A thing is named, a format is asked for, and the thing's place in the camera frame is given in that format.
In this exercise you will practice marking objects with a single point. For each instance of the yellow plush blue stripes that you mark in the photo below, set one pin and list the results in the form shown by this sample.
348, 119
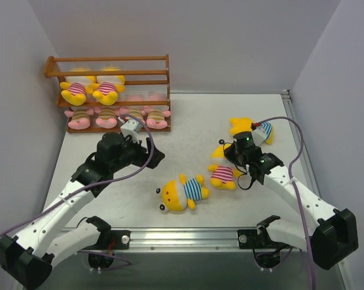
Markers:
182, 193

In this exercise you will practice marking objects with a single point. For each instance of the pink plush face-down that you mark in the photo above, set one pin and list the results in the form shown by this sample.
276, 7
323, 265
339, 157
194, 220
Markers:
107, 117

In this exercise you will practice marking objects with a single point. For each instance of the pink plush blue stripes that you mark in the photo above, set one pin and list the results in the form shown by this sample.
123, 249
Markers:
157, 114

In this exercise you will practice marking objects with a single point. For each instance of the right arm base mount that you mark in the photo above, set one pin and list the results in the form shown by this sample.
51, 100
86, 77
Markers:
248, 239

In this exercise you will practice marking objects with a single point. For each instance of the pink plush orange stripes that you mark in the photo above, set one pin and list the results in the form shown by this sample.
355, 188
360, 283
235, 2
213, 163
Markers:
79, 118
135, 110

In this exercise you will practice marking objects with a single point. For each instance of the yellow plush red stripes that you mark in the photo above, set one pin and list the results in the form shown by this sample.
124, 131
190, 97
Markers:
223, 173
107, 88
75, 89

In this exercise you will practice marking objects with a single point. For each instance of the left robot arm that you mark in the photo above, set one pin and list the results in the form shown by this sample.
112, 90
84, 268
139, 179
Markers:
30, 255

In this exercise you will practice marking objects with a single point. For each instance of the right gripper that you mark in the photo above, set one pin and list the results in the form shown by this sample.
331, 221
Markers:
230, 151

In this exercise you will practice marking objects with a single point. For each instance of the wooden three-tier shelf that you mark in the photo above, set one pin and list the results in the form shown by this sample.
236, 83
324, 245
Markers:
143, 74

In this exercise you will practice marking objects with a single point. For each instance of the aluminium front rail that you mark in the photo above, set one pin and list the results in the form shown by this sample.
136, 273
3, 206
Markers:
191, 239

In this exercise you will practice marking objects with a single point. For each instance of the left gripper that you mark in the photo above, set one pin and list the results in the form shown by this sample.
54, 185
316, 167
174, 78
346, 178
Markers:
150, 151

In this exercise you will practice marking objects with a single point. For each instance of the aluminium right rail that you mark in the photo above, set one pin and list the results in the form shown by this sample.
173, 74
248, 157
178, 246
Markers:
302, 168

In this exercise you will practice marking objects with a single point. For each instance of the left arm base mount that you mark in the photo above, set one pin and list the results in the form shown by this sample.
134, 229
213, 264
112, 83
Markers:
118, 240

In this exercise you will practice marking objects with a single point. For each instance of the aluminium rail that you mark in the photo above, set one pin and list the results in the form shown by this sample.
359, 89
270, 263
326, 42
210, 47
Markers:
191, 239
302, 168

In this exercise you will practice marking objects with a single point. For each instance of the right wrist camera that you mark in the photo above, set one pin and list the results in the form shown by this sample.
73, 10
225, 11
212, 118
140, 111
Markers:
259, 133

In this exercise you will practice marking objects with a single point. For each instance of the yellow plush red stripes front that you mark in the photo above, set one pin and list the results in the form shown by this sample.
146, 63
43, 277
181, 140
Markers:
223, 173

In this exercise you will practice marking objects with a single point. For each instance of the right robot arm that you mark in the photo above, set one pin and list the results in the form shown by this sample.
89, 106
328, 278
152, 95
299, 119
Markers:
329, 235

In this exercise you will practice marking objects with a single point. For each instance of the yellow plush red stripes top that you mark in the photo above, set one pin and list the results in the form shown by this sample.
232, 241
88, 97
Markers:
107, 88

